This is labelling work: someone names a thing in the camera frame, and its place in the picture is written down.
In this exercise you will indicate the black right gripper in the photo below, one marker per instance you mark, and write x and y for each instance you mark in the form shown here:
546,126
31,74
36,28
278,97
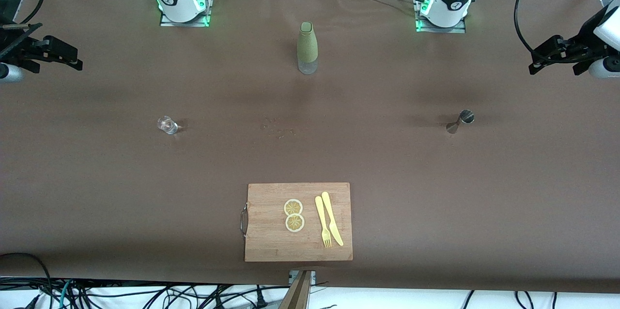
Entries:
18,50

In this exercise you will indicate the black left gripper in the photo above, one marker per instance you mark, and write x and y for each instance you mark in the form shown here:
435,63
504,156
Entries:
582,48

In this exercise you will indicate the steel double jigger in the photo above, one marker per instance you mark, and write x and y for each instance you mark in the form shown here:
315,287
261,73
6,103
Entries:
460,122

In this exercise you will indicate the small clear glass beaker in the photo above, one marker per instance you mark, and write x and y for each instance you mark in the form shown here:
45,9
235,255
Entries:
167,125

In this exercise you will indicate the brown table cover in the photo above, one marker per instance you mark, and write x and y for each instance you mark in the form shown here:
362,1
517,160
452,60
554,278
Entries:
145,202

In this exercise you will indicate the glass bottle with green sleeve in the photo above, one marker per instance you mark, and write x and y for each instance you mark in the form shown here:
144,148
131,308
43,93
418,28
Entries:
307,45

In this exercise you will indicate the lemon slice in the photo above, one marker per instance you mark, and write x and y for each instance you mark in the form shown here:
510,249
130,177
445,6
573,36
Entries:
294,223
293,207

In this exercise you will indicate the yellow plastic fork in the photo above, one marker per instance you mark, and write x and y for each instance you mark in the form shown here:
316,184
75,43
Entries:
322,219

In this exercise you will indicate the wooden cutting board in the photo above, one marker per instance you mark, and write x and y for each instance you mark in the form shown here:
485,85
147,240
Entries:
271,241

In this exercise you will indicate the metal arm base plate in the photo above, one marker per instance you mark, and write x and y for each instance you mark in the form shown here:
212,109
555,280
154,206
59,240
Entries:
460,29
167,22

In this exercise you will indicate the small metal bracket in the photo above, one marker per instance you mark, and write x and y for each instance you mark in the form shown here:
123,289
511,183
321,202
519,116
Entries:
312,276

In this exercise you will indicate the wooden post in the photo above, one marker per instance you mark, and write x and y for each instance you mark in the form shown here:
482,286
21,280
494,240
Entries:
296,294

